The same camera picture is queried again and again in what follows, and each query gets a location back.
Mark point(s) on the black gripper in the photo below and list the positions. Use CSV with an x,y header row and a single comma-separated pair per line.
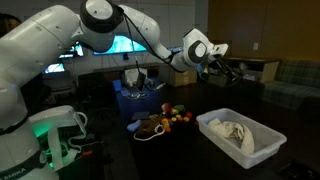
x,y
221,66

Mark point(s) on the white terry towel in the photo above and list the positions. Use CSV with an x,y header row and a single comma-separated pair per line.
x,y
233,131

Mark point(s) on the red toy bead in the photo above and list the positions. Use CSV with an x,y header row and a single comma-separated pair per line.
x,y
180,118
196,123
188,115

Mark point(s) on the green toy piece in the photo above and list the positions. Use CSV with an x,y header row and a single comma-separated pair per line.
x,y
180,107

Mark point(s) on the yellow toy bead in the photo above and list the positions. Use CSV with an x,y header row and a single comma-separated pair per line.
x,y
173,119
186,119
174,111

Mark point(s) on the orange toy bead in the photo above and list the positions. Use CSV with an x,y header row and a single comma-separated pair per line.
x,y
165,122
167,129

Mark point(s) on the brown plush toy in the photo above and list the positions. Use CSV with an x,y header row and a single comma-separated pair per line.
x,y
146,128

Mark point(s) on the blue soft toy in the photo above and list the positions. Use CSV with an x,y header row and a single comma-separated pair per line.
x,y
134,126

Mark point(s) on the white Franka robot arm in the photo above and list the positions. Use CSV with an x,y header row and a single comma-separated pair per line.
x,y
50,43

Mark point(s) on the wooden shelf cabinet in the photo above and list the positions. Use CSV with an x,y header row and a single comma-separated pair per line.
x,y
256,68

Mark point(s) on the plaid sofa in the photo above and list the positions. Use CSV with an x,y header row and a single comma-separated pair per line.
x,y
293,83

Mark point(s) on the white plastic bin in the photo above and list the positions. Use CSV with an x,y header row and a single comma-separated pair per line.
x,y
266,146

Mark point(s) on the white plastic bag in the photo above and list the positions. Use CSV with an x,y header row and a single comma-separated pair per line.
x,y
131,75

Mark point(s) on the black office chair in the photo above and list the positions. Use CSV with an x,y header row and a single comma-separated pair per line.
x,y
95,88

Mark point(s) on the small desk monitor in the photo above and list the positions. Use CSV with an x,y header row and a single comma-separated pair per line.
x,y
55,67

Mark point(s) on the white wall outlet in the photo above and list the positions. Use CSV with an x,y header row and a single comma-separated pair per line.
x,y
255,46

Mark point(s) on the large wall monitor blue picture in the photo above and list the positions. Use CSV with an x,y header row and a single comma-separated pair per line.
x,y
120,45

